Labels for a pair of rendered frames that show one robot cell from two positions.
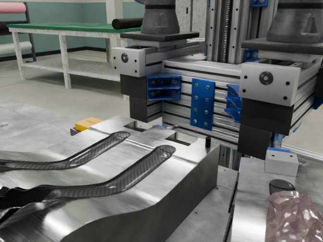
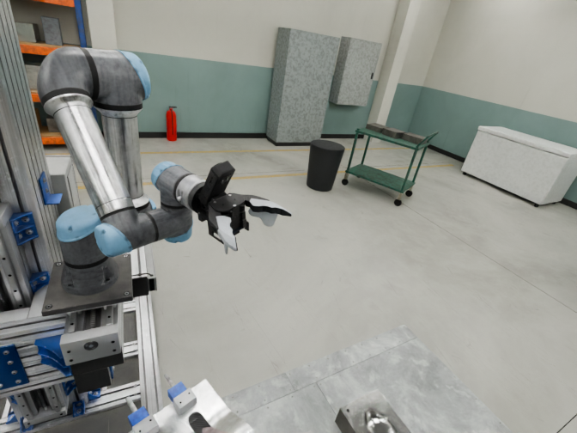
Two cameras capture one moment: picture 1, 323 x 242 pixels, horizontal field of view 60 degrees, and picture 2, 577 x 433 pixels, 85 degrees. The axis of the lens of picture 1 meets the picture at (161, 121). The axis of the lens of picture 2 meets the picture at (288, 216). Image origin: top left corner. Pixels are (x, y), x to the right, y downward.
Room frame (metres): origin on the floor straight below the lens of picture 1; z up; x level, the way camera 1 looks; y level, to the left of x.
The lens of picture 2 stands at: (0.03, 0.08, 1.77)
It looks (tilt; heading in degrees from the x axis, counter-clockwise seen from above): 29 degrees down; 292
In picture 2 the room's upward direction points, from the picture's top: 10 degrees clockwise
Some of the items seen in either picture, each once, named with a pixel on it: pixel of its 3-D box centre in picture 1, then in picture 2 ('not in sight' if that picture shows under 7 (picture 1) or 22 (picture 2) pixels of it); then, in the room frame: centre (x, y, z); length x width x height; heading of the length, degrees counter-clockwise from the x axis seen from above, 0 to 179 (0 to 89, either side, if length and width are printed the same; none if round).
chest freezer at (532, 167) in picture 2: not in sight; (519, 164); (-1.46, -6.71, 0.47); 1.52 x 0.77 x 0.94; 145
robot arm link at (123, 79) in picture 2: not in sight; (123, 156); (0.80, -0.51, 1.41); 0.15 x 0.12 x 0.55; 77
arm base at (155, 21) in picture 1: (160, 18); not in sight; (1.14, 0.00, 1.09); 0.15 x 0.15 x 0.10
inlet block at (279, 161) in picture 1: (278, 156); (137, 417); (0.48, -0.23, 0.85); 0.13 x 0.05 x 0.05; 162
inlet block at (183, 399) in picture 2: not in sight; (176, 390); (0.45, -0.33, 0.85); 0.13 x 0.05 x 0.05; 162
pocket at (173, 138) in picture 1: (181, 146); not in sight; (0.49, -0.04, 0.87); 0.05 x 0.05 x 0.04; 55
